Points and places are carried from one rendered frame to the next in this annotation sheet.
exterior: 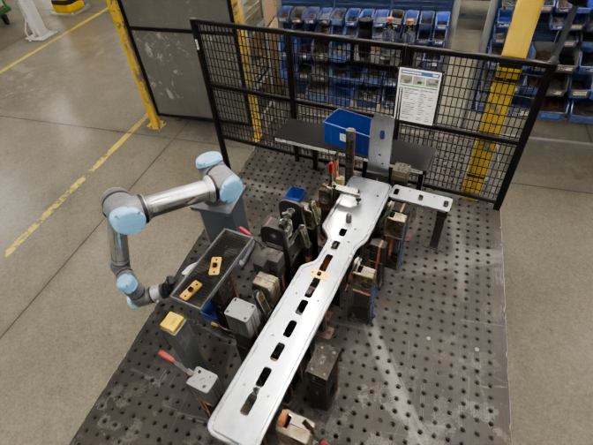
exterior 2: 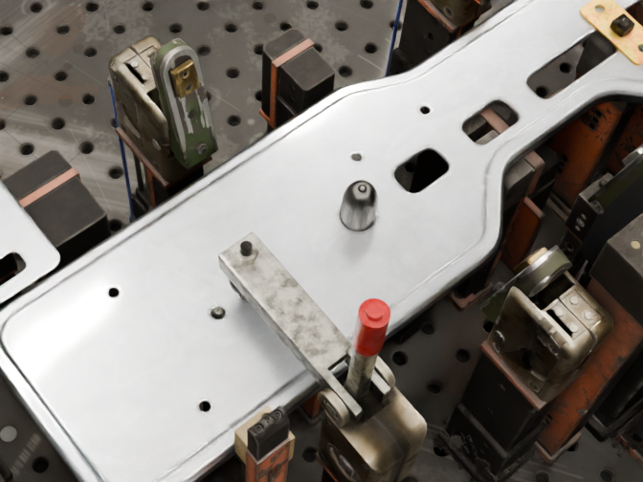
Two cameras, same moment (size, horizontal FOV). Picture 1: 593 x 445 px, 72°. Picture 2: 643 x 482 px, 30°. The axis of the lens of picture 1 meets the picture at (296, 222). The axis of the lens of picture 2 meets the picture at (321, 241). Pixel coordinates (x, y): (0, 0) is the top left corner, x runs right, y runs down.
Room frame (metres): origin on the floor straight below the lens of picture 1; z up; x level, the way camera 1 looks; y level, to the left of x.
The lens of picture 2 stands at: (1.84, -0.14, 1.94)
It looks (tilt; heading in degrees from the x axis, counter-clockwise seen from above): 62 degrees down; 195
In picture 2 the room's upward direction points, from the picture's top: 7 degrees clockwise
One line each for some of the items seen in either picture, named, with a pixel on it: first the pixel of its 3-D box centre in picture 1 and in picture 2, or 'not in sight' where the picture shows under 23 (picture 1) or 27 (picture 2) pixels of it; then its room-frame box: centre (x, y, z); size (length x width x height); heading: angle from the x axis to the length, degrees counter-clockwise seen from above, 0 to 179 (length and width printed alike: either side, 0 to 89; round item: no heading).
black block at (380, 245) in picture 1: (377, 263); (291, 140); (1.19, -0.36, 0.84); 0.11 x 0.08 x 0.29; 60
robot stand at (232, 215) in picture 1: (226, 224); not in sight; (1.48, 0.36, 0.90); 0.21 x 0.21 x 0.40; 69
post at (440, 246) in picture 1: (439, 226); not in sight; (1.38, -0.71, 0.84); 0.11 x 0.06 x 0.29; 60
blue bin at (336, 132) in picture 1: (354, 131); not in sight; (1.91, -0.36, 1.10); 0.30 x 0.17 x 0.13; 50
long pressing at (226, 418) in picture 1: (319, 279); (627, 18); (1.01, -0.07, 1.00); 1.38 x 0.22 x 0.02; 150
